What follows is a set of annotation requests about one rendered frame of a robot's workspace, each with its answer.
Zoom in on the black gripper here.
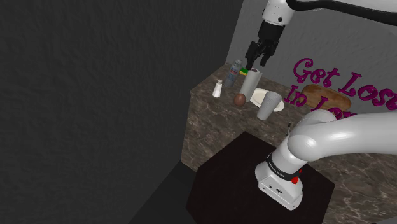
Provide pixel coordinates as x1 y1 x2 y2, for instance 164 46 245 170
244 19 286 71

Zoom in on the white paper towel roll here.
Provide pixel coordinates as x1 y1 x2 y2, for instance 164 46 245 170
239 67 264 103

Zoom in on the clear plastic bottle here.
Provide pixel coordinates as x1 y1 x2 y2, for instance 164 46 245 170
224 59 244 88

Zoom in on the white plate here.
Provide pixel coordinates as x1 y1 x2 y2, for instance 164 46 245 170
249 88 286 113

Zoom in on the brown egg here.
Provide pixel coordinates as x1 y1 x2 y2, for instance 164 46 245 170
233 93 247 107

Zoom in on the grey ribbed cup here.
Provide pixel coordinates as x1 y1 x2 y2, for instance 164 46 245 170
256 90 283 122

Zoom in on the white salt shaker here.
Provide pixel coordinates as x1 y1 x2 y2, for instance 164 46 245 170
212 79 224 99

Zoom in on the brown bread loaf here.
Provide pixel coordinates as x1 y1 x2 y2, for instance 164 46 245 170
301 83 352 112

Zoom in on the dark robot stand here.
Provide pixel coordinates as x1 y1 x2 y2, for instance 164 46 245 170
185 131 336 224

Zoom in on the magenta wall lettering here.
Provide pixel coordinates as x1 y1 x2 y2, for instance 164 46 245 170
282 57 397 122

